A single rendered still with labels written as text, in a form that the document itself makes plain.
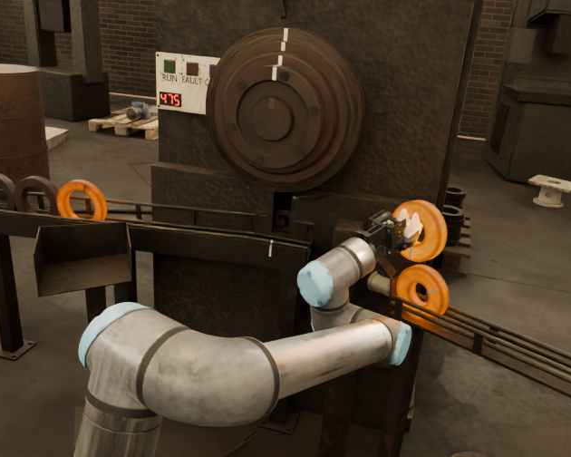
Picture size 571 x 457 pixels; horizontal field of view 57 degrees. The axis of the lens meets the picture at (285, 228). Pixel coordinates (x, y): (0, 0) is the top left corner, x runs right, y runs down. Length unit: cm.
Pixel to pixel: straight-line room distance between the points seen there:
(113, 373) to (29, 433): 138
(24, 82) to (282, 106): 294
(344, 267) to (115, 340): 56
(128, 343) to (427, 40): 122
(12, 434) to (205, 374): 150
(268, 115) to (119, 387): 93
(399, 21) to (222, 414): 124
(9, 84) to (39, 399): 247
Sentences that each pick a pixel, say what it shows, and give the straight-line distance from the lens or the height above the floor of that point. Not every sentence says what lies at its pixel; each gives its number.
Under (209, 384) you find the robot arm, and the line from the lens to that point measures 68.
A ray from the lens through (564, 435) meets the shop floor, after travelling 237.
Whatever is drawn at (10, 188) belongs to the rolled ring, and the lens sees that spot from 218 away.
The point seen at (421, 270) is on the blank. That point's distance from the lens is 146.
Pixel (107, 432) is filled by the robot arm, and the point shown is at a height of 85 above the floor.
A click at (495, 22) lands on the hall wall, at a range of 760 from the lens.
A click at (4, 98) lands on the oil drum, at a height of 72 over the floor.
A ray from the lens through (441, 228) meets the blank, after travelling 132.
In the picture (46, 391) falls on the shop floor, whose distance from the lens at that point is 228.
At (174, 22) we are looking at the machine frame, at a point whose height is 133.
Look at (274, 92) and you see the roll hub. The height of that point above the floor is 119.
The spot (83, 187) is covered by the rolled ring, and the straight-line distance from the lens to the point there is 197.
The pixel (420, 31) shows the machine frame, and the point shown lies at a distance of 164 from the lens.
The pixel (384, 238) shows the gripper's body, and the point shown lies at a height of 92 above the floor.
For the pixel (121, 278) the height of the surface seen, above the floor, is 61.
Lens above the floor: 139
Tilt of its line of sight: 22 degrees down
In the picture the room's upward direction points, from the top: 5 degrees clockwise
